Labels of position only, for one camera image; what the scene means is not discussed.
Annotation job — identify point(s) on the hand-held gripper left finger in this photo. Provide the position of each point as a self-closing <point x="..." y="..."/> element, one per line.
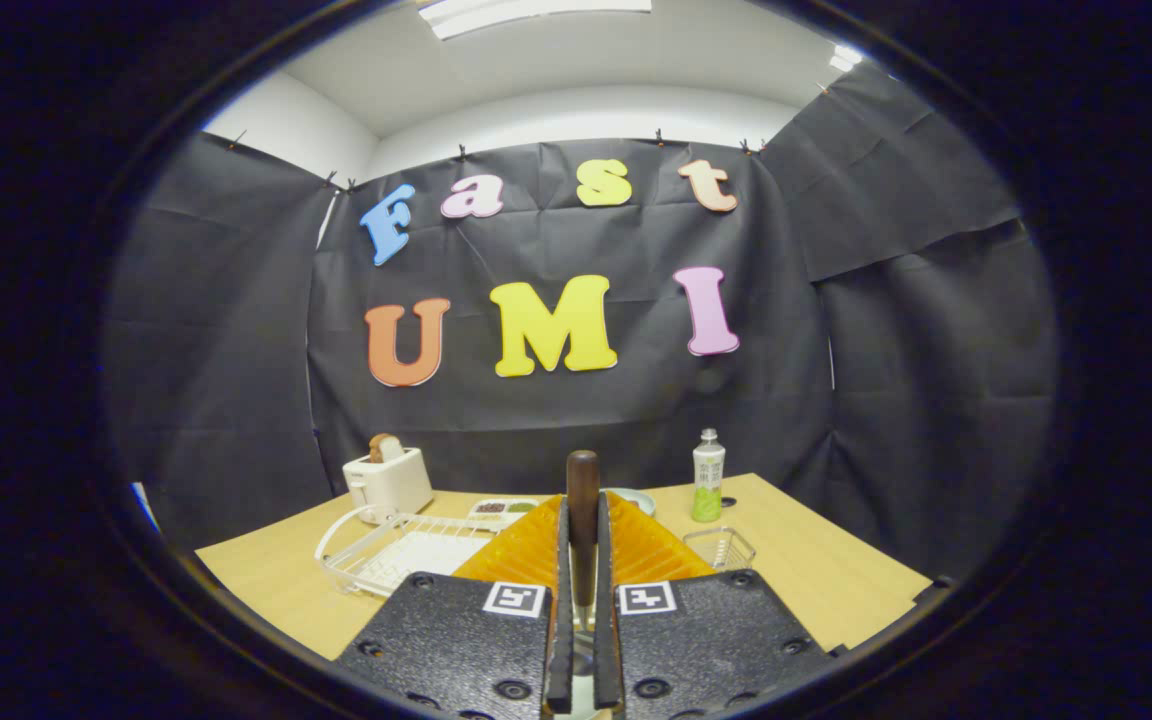
<point x="456" y="650"/>

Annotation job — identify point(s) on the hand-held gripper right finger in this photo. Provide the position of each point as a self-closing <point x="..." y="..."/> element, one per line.
<point x="716" y="645"/>

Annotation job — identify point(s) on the small plate with meat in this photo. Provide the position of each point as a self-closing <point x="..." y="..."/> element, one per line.
<point x="641" y="500"/>

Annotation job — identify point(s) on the white drying mat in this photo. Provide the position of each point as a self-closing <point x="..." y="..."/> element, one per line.
<point x="426" y="555"/>

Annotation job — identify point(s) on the divided white seed tray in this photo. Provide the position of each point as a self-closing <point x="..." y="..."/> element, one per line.
<point x="498" y="510"/>

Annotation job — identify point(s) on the bottle with green liquid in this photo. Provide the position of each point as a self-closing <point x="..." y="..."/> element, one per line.
<point x="707" y="475"/>

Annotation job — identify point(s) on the white toaster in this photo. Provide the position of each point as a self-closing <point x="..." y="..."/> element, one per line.
<point x="391" y="490"/>

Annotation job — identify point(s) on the bread slice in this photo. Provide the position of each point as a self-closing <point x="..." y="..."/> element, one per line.
<point x="384" y="448"/>

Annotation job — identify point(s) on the black backdrop cloth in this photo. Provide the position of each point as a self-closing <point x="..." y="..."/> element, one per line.
<point x="236" y="350"/>

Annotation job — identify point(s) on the small ceiling light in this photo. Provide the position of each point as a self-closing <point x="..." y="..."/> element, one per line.
<point x="846" y="58"/>

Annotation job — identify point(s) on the long ceiling light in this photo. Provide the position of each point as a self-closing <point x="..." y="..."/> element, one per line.
<point x="536" y="12"/>

